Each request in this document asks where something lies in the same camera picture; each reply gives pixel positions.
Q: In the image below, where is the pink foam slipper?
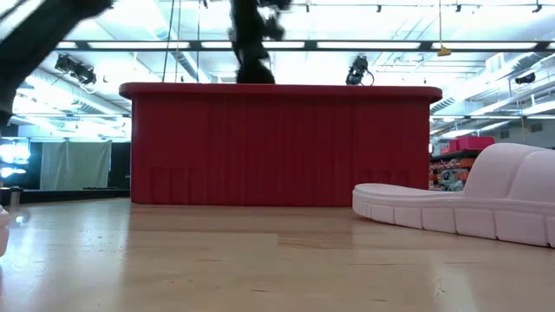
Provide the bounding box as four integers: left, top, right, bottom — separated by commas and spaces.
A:
351, 142, 555, 249

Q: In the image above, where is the red plastic bin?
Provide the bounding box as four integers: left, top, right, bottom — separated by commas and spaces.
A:
118, 81, 444, 208

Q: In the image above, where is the small red storage bin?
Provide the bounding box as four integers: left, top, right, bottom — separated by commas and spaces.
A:
439, 138, 461, 156

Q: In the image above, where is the large red storage bin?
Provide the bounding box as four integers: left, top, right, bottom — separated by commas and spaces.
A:
456, 135, 496, 152

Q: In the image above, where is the black light track bar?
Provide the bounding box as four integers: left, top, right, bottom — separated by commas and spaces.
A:
55, 39, 555, 51

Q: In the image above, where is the black spotlight cluster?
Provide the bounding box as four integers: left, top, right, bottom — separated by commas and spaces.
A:
53, 53, 98, 87

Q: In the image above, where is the grey curtain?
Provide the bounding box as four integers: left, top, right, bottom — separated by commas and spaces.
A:
39, 139, 114, 192

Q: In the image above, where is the black parts shelf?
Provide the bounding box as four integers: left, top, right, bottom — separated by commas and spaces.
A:
428, 149, 482, 192

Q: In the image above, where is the black dome lamp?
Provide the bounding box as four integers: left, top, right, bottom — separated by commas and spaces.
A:
514, 71, 538, 86

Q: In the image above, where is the thin hanging cable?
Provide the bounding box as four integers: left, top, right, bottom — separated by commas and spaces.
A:
196, 0, 202, 83

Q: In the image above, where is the pale hanging cable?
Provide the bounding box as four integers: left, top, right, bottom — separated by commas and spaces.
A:
173, 0, 182, 84

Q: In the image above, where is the dark hanging cable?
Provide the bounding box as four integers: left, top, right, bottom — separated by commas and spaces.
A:
161, 0, 176, 84

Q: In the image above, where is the black mounted camera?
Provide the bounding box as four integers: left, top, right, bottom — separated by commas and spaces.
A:
344, 55, 375, 87

